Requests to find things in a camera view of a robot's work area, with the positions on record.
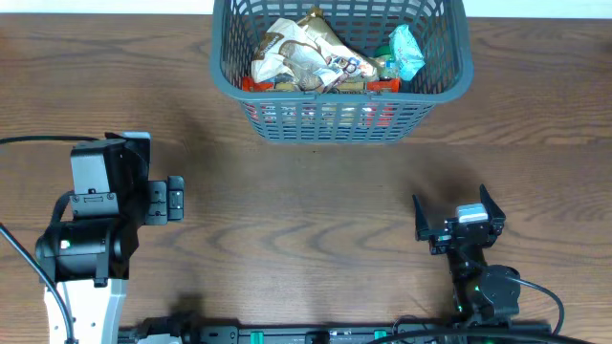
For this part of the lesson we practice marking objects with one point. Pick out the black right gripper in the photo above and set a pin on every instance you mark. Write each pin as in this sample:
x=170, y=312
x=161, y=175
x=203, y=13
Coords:
x=439, y=242

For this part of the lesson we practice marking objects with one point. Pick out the grey plastic basket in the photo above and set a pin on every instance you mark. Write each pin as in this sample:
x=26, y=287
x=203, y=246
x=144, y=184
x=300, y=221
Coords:
x=440, y=27

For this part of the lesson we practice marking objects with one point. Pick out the cream brown snack bag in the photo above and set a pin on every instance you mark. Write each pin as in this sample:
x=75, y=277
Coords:
x=287, y=50

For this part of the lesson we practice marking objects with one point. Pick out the teal white tissue pack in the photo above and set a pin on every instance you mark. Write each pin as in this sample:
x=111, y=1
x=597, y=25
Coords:
x=406, y=52

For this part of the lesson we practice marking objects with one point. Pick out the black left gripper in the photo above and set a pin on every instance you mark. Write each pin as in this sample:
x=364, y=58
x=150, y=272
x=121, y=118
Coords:
x=169, y=199

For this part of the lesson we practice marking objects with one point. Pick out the green lid jar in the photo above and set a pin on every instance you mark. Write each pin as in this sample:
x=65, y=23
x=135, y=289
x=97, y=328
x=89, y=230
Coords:
x=386, y=64

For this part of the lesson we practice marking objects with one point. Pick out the San Remo spaghetti packet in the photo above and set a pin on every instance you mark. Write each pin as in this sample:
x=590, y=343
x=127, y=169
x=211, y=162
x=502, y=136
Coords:
x=391, y=85

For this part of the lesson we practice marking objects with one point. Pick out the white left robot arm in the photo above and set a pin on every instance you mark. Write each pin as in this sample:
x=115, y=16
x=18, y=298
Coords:
x=86, y=248

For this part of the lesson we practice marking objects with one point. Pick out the gold coffee bag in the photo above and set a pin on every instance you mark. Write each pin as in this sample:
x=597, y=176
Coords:
x=354, y=66

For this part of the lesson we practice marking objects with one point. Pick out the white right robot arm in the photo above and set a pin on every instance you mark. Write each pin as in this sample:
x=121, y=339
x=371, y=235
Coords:
x=483, y=294

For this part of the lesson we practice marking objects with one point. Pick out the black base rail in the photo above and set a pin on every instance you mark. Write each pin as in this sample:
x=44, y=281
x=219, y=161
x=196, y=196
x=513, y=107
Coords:
x=188, y=329

